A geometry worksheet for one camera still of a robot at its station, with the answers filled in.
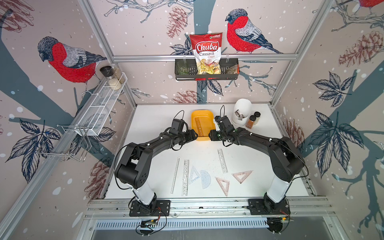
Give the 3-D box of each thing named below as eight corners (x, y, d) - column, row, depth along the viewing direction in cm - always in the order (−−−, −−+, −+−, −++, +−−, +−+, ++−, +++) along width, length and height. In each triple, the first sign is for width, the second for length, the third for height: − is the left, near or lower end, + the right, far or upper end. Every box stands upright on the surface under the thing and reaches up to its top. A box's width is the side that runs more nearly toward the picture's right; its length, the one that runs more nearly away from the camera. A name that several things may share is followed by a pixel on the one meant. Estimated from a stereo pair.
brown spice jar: (246, 129, 107) (250, 121, 100) (244, 123, 111) (248, 115, 103) (253, 129, 107) (257, 121, 100) (251, 123, 111) (255, 115, 103)
